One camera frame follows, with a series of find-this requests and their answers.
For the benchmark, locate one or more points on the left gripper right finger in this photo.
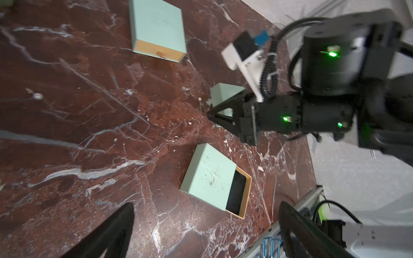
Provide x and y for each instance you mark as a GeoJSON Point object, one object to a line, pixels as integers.
{"type": "Point", "coordinates": [302, 239]}

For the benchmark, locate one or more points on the mint jewelry box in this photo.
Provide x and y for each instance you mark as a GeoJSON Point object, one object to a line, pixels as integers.
{"type": "Point", "coordinates": [221, 92]}
{"type": "Point", "coordinates": [214, 179]}
{"type": "Point", "coordinates": [157, 30]}

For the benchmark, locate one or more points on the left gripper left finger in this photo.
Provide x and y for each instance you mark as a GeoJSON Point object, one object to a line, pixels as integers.
{"type": "Point", "coordinates": [110, 240]}

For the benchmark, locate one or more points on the white pearl earring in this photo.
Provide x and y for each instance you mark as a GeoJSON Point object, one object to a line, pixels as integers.
{"type": "Point", "coordinates": [38, 96]}

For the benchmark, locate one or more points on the blue hand rake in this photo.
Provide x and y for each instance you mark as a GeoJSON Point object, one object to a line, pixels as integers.
{"type": "Point", "coordinates": [271, 247]}

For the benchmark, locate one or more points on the silver earrings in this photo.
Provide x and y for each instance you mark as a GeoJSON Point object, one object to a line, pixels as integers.
{"type": "Point", "coordinates": [200, 103]}

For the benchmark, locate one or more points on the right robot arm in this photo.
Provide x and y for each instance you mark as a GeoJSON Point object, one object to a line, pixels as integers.
{"type": "Point", "coordinates": [399, 98]}

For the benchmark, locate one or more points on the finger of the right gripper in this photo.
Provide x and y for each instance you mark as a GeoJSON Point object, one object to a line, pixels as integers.
{"type": "Point", "coordinates": [235, 114]}

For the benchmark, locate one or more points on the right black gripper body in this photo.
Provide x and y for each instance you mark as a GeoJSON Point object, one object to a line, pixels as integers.
{"type": "Point", "coordinates": [345, 66]}

